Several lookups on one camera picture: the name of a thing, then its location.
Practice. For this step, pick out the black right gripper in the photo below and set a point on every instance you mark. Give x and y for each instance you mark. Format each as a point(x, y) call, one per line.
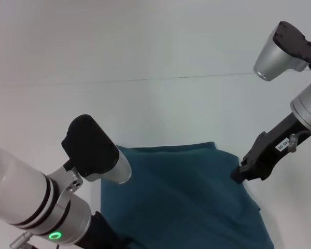
point(272, 150)

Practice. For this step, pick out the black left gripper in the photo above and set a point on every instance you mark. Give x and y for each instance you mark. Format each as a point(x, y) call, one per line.
point(101, 233)

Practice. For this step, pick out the teal blue t-shirt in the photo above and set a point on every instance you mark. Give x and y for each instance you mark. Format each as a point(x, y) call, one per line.
point(184, 194)

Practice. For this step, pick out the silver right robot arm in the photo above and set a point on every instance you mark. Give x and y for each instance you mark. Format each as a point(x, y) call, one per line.
point(305, 109)

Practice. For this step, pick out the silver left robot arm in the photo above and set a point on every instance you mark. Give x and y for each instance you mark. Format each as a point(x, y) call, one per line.
point(41, 194)

